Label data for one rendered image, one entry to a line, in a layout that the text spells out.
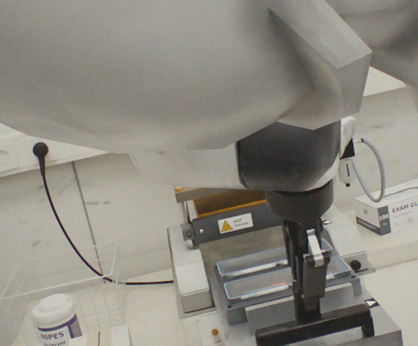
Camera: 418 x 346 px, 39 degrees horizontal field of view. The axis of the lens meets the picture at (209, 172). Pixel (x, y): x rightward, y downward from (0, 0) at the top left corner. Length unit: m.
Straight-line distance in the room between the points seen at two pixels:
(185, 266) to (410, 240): 0.65
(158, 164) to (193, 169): 0.03
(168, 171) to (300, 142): 0.12
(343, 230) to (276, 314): 0.28
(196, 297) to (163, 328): 0.38
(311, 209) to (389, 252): 0.85
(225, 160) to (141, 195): 1.16
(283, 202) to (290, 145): 0.17
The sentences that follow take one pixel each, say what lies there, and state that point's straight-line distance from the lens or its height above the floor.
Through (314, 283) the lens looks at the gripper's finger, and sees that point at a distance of 0.69.
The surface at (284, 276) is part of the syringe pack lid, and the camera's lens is 0.91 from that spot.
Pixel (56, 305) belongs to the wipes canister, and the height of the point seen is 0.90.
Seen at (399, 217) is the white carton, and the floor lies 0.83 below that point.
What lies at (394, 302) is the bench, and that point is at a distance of 1.33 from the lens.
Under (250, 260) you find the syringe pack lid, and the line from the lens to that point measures 0.98.
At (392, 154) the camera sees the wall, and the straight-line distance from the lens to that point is 1.76.
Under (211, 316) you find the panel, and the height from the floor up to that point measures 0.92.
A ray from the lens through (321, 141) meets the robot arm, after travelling 0.48.
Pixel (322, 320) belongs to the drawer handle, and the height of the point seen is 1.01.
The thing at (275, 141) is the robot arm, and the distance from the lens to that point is 0.47.
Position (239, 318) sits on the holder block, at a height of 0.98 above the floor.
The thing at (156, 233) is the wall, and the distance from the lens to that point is 1.67.
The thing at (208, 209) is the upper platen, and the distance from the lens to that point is 1.09.
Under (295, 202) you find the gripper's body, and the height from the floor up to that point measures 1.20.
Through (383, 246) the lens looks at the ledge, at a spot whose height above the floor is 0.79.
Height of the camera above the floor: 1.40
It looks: 14 degrees down
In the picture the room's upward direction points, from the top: 12 degrees counter-clockwise
